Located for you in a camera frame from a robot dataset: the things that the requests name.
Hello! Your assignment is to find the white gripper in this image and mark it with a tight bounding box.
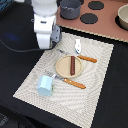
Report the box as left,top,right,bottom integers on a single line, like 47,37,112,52
34,14,62,49

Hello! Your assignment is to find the large grey pot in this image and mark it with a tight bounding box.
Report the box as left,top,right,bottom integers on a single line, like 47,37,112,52
60,0,81,20

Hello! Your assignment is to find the brown grilled sausage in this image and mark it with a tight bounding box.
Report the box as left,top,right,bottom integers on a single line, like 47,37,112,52
70,56,75,75

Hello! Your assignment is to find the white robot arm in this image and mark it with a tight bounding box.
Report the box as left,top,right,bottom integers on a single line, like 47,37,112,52
32,0,62,49

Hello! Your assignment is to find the round wooden plate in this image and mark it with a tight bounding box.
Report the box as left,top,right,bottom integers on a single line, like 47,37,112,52
55,55,83,79

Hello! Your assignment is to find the black stove burner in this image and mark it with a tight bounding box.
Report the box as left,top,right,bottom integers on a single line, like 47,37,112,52
88,1,104,10
80,13,98,24

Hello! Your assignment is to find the pink toy stove top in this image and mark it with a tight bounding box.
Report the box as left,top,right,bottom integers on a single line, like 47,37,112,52
57,0,128,42

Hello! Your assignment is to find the beige bowl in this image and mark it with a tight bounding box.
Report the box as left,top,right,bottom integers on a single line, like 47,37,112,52
118,4,128,30

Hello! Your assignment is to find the beige woven placemat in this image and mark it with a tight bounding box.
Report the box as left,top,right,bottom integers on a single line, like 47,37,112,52
14,33,113,128

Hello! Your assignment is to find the wooden handled fork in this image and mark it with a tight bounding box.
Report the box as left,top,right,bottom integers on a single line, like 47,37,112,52
45,71,86,89

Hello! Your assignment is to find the wooden handled knife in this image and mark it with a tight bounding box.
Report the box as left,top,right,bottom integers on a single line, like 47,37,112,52
57,49,97,63

